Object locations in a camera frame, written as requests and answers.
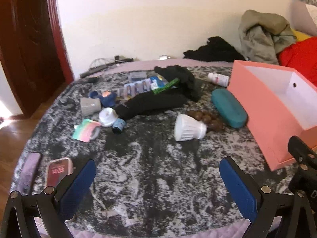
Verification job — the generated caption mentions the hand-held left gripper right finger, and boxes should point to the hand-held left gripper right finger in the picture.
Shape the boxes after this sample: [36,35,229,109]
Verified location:
[220,157,317,238]

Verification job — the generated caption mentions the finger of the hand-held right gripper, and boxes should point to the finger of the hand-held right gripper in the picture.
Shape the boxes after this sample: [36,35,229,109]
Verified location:
[288,136,317,169]

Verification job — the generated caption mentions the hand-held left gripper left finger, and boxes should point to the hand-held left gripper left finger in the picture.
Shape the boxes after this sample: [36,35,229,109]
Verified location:
[0,159,96,238]

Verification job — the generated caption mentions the pink cardboard box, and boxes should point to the pink cardboard box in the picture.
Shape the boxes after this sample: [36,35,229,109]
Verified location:
[227,60,317,171]

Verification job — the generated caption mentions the phone in pink case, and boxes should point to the phone in pink case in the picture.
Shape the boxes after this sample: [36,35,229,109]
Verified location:
[45,157,74,187]

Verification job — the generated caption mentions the purple flat case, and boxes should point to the purple flat case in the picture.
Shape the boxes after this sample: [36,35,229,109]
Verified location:
[15,152,41,195]

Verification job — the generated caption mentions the blue tape roll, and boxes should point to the blue tape roll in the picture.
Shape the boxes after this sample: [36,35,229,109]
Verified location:
[112,119,125,134]

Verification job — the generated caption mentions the grey patterned blanket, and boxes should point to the grey patterned blanket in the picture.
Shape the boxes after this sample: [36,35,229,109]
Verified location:
[15,66,298,231]

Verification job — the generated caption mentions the white light bulb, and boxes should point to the white light bulb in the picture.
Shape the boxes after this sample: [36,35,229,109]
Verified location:
[174,113,207,142]

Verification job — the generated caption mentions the teal glasses case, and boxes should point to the teal glasses case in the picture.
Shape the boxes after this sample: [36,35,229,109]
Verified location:
[211,88,248,129]

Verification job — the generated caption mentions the grey cup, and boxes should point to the grey cup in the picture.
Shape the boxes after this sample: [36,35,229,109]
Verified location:
[80,97,102,116]

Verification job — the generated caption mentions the blue toy figure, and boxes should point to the blue toy figure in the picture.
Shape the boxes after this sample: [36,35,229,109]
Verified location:
[89,90,117,108]

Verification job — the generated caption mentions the red cloth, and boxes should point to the red cloth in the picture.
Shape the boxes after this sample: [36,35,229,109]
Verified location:
[277,37,317,85]

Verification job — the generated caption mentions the black sock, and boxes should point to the black sock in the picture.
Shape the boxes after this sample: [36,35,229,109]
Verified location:
[114,89,189,121]

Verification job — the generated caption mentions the white pill bottle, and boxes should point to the white pill bottle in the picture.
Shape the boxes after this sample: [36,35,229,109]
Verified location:
[207,72,229,87]

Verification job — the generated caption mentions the blister strip pack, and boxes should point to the blister strip pack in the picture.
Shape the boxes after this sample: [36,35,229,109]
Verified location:
[116,78,152,99]

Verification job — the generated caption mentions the yellow cloth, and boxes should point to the yellow cloth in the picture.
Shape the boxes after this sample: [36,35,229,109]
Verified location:
[290,28,312,42]

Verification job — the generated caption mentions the black power strip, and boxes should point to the black power strip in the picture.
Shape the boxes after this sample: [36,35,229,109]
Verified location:
[79,57,134,78]

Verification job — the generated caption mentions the grey-green jacket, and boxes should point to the grey-green jacket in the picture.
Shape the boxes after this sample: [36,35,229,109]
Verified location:
[238,9,298,65]

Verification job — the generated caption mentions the black knitted cloth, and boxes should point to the black knitted cloth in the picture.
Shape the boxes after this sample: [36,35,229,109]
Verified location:
[154,65,202,102]

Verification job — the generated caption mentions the clear plastic case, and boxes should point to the clear plastic case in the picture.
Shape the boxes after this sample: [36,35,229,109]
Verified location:
[128,71,147,82]

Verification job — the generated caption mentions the black clothes pile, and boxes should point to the black clothes pile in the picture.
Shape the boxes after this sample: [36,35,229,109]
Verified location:
[183,37,248,62]

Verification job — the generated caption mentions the blue printed packet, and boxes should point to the blue printed packet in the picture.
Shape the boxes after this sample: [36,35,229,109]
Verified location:
[150,76,169,90]

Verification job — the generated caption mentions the white pillow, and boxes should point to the white pillow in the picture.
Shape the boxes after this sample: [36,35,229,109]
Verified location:
[293,0,317,37]

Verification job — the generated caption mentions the dark wooden door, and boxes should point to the dark wooden door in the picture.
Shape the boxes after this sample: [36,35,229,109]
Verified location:
[0,0,75,118]

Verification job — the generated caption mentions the brown bead bracelet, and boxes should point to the brown bead bracelet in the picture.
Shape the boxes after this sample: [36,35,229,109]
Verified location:
[186,110,224,132]

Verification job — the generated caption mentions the green braided cord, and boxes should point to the green braided cord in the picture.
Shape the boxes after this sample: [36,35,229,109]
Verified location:
[152,78,179,95]

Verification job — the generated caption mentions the grey cables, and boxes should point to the grey cables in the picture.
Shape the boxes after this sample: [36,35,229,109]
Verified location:
[89,58,117,70]

